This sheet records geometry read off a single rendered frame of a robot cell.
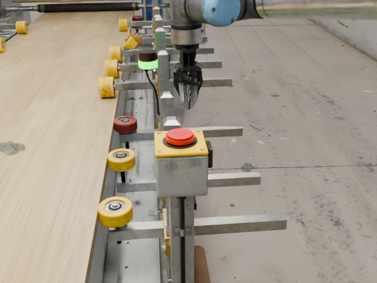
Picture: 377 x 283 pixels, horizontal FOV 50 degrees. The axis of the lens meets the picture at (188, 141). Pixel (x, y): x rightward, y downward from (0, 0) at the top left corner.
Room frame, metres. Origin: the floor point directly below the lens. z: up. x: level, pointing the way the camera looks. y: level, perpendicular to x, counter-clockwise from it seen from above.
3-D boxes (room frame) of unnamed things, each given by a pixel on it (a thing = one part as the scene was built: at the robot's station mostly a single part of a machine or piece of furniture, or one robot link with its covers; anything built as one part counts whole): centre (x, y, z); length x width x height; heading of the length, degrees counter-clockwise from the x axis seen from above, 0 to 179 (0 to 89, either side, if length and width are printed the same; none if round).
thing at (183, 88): (1.19, 0.01, 1.02); 0.06 x 0.03 x 0.09; 4
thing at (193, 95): (1.19, -0.02, 1.02); 0.06 x 0.03 x 0.09; 4
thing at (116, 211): (0.78, 0.17, 0.85); 0.08 x 0.08 x 0.11
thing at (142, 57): (1.25, 0.12, 1.14); 0.06 x 0.06 x 0.02
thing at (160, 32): (1.50, 0.10, 0.93); 0.03 x 0.03 x 0.48; 5
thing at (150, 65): (1.25, 0.12, 1.11); 0.06 x 0.06 x 0.02
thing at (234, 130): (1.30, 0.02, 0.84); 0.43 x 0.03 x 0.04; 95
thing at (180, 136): (0.50, 0.01, 1.22); 0.04 x 0.04 x 0.02
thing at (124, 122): (1.28, 0.22, 0.85); 0.08 x 0.08 x 0.11
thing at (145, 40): (2.30, 0.07, 0.95); 0.36 x 0.03 x 0.03; 95
